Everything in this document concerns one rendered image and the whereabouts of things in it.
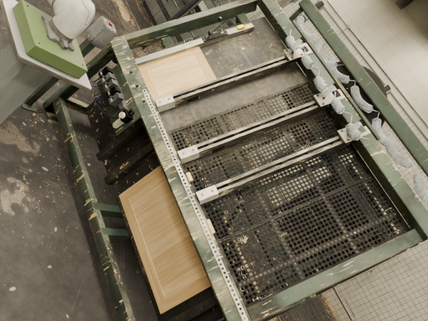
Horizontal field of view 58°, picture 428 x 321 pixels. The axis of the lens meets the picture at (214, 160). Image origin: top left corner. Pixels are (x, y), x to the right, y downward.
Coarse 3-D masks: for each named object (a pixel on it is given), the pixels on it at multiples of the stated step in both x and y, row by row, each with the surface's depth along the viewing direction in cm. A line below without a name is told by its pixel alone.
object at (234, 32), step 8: (232, 32) 298; (240, 32) 301; (200, 40) 294; (216, 40) 297; (168, 48) 290; (176, 48) 290; (184, 48) 290; (144, 56) 286; (152, 56) 286; (160, 56) 286
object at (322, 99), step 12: (324, 96) 256; (300, 108) 263; (312, 108) 263; (324, 108) 269; (264, 120) 258; (276, 120) 258; (288, 120) 262; (228, 132) 254; (240, 132) 256; (252, 132) 255; (204, 144) 249; (216, 144) 250; (228, 144) 254; (180, 156) 245; (192, 156) 247
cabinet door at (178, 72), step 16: (192, 48) 293; (144, 64) 285; (160, 64) 286; (176, 64) 286; (192, 64) 286; (208, 64) 286; (160, 80) 279; (176, 80) 279; (192, 80) 280; (208, 80) 279; (160, 96) 273
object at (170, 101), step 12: (300, 48) 282; (276, 60) 282; (288, 60) 280; (240, 72) 276; (252, 72) 276; (264, 72) 280; (204, 84) 271; (216, 84) 271; (228, 84) 274; (168, 96) 266; (180, 96) 266; (192, 96) 269; (204, 96) 275; (168, 108) 269
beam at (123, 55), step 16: (112, 48) 290; (128, 48) 288; (128, 64) 281; (128, 80) 275; (144, 80) 275; (144, 96) 269; (144, 112) 263; (160, 128) 257; (160, 144) 252; (160, 160) 246; (176, 176) 241; (176, 192) 236; (192, 192) 237; (192, 208) 232; (192, 224) 227; (208, 224) 228; (192, 240) 226; (208, 256) 219; (208, 272) 215; (224, 272) 215; (224, 288) 211; (224, 304) 207; (240, 320) 204
